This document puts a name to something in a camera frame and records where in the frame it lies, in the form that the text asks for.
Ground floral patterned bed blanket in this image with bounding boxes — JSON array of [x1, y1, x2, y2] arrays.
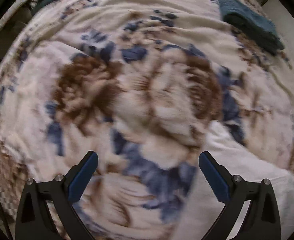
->
[[0, 0, 294, 239]]

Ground white pants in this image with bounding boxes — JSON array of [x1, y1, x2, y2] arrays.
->
[[172, 121, 294, 239]]

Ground folded teal cloth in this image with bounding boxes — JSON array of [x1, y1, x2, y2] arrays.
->
[[218, 0, 284, 55]]

